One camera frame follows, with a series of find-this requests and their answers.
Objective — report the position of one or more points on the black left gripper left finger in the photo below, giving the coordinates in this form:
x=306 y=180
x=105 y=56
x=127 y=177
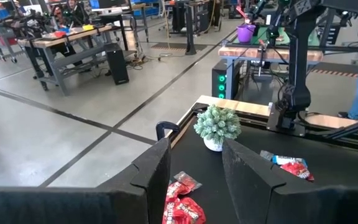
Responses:
x=73 y=205

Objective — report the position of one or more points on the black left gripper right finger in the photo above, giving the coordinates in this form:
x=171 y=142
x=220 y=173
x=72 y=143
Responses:
x=291 y=205

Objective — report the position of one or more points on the red Skittles pack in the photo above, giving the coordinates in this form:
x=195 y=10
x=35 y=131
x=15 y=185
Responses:
x=194 y=213
x=170 y=214
x=298 y=170
x=175 y=191

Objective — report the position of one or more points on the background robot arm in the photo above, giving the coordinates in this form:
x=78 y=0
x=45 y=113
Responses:
x=26 y=25

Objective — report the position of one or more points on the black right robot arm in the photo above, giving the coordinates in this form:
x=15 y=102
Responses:
x=298 y=93

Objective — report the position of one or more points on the red candy in clear wrapper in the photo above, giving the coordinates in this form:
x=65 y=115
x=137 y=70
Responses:
x=187 y=180

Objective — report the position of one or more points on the black textured table mat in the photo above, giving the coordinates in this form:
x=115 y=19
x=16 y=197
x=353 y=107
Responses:
x=337 y=168

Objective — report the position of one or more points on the artificial succulent in pot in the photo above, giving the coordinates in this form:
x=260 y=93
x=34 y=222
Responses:
x=217 y=124

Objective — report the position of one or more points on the computer tower with green lights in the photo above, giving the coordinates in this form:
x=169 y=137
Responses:
x=221 y=81

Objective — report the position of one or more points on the black computer tower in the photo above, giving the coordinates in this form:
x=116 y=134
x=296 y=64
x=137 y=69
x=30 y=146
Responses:
x=117 y=63

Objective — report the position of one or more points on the grey workbench with wooden top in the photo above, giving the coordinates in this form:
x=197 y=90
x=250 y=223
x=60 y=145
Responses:
x=70 y=36

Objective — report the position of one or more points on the small red item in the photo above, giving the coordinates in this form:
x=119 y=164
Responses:
x=59 y=34

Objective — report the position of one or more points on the purple plastic bucket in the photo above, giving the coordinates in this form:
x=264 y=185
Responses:
x=245 y=33

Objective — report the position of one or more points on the small yellow item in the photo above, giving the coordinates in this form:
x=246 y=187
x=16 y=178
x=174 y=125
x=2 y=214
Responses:
x=88 y=27

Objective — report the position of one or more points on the black desk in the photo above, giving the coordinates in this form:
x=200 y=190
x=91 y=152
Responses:
x=113 y=15
x=190 y=28

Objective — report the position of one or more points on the blue storage bin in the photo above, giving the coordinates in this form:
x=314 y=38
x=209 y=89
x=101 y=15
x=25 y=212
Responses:
x=2 y=13
x=148 y=11

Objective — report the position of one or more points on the black diagonal frame strut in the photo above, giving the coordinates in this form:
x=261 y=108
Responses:
x=353 y=127

